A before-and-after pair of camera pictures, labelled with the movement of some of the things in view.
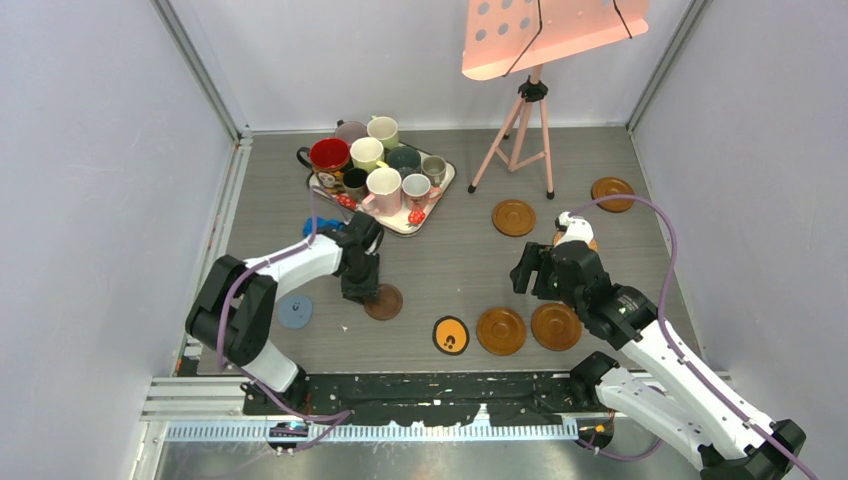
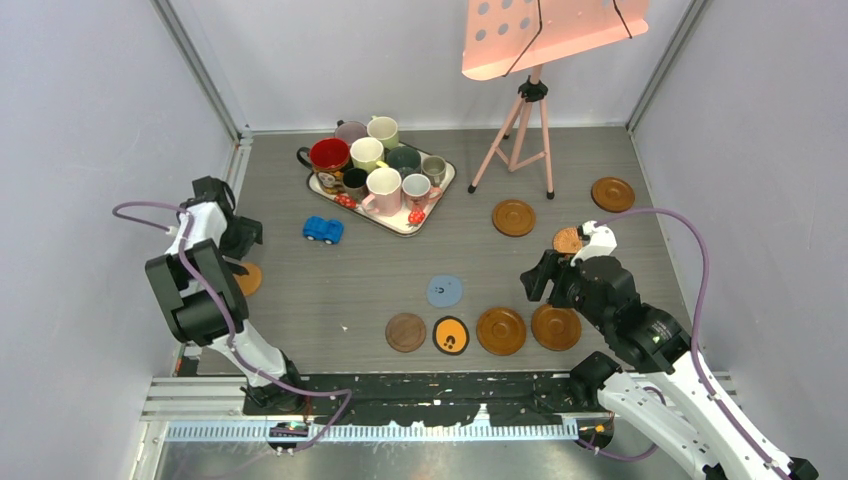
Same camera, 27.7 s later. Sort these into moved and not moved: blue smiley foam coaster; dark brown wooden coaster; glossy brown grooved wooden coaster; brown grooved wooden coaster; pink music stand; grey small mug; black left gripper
Moved: dark brown wooden coaster; black left gripper; blue smiley foam coaster
Not moved: grey small mug; brown grooved wooden coaster; glossy brown grooved wooden coaster; pink music stand
